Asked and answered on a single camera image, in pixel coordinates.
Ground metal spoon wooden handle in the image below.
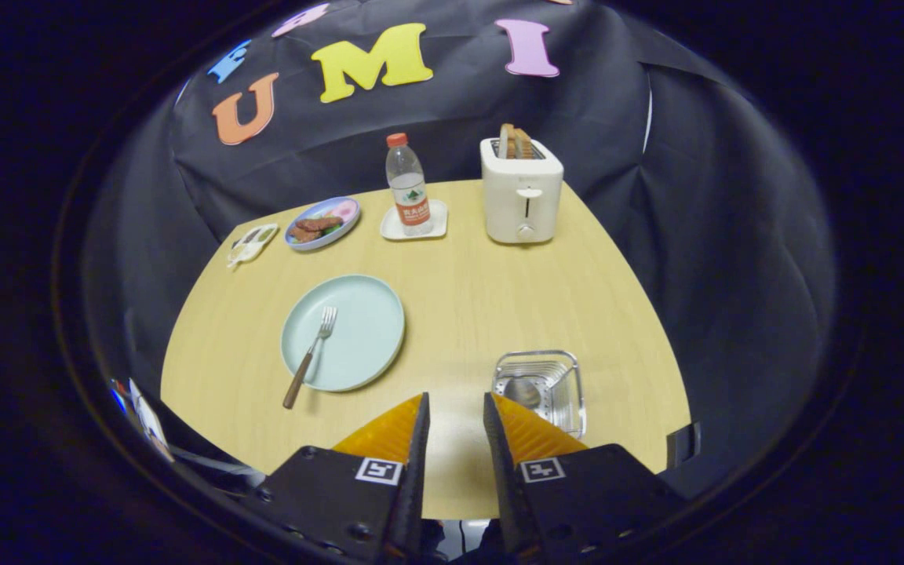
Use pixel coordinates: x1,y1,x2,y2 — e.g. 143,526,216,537
503,379,547,410

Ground light green plate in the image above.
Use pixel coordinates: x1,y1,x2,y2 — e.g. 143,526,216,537
280,274,406,393

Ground white toaster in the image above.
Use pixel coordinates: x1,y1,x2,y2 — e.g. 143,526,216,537
480,137,564,244

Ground brown meat slices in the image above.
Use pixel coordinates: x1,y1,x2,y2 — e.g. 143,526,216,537
290,217,343,242

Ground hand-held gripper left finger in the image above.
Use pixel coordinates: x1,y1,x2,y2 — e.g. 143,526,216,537
256,392,431,565

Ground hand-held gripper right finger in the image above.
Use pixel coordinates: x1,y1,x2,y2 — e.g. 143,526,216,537
483,392,688,565

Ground metal wire basket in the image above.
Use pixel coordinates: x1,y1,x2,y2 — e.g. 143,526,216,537
492,350,587,440

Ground black table clamp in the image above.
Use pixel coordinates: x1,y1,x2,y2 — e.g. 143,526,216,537
665,422,702,470

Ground clear water bottle red cap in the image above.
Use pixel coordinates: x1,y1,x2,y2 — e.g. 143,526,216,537
385,133,434,236

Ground black backdrop cloth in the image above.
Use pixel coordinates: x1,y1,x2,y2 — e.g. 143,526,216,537
83,0,837,503

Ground small white sauce dish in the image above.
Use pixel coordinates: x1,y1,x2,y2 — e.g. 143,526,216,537
227,223,280,269

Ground white printed board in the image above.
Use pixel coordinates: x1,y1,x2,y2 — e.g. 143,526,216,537
129,378,174,462

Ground blue plate with food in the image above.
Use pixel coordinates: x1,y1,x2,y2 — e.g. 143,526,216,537
285,196,361,252

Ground metal fork wooden handle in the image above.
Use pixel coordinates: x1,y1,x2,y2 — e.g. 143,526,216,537
282,306,338,410

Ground white square coaster tray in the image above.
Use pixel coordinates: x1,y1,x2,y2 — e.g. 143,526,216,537
380,199,449,241

